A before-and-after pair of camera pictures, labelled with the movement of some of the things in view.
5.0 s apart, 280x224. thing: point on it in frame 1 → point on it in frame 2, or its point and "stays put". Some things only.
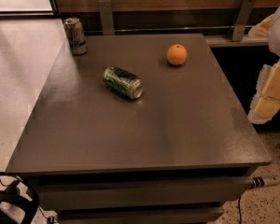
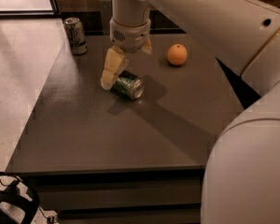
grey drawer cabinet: x=138 y=129 stays put
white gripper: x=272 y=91 → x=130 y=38
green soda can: x=123 y=83 stays put
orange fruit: x=176 y=54 stays put
